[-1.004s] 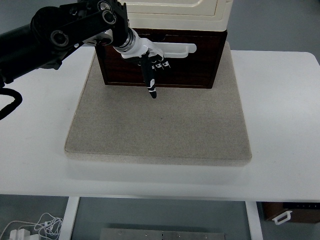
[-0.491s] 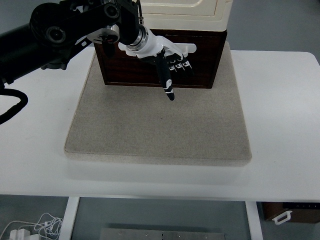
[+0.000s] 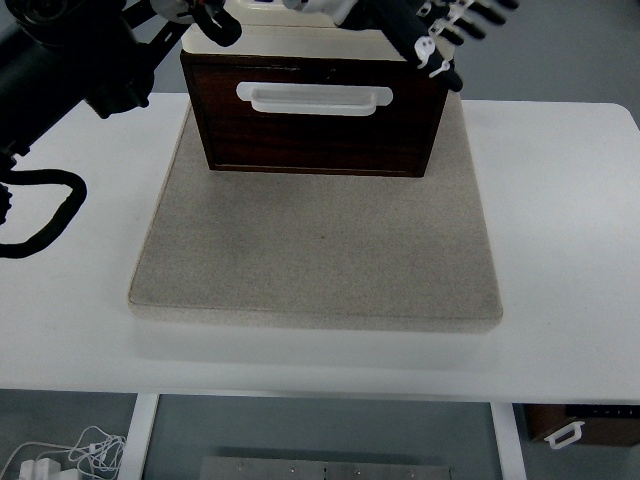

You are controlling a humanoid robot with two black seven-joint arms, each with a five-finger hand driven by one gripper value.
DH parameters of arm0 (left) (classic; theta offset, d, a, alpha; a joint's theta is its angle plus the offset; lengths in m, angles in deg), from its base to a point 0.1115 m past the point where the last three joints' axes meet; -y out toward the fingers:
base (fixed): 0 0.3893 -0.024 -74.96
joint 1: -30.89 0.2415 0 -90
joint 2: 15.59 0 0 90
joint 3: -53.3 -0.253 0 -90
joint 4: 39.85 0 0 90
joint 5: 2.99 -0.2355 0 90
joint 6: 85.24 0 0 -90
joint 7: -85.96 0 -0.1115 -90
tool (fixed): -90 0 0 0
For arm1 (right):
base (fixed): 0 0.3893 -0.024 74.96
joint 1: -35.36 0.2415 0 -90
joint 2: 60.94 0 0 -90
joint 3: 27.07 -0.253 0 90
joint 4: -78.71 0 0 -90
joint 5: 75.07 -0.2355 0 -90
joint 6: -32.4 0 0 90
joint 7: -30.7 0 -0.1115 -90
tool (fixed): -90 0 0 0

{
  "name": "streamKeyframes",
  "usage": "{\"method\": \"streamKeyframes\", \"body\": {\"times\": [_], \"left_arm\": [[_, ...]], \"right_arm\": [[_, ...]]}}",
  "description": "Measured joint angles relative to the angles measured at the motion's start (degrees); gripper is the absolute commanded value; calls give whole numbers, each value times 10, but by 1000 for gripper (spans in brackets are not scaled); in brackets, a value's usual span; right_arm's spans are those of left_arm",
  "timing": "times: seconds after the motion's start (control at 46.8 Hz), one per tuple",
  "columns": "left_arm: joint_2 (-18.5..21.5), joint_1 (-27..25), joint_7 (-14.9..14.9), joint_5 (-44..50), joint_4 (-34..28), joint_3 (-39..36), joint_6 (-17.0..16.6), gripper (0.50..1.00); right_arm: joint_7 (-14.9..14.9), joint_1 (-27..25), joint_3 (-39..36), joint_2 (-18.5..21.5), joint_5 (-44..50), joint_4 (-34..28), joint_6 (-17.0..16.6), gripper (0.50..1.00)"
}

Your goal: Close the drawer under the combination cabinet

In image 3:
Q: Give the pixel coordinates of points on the brown wooden box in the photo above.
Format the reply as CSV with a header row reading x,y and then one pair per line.
x,y
610,430

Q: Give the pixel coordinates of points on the white charger plug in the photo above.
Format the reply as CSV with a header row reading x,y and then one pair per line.
x,y
37,469

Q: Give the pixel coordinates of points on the dark brown wooden drawer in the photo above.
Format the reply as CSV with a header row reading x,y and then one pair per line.
x,y
320,135

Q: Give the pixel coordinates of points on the cream and brown combination cabinet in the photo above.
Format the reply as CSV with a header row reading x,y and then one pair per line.
x,y
300,42

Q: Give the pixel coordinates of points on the grey metal plate with screws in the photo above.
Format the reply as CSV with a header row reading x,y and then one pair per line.
x,y
325,470

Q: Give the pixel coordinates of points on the white table leg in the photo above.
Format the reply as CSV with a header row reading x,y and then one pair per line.
x,y
507,445
137,440

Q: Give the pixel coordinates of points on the grey felt mat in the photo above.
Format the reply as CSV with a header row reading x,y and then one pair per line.
x,y
320,250

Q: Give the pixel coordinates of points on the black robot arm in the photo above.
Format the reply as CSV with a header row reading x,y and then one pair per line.
x,y
50,65

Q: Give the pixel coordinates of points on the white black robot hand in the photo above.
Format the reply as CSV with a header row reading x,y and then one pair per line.
x,y
400,25

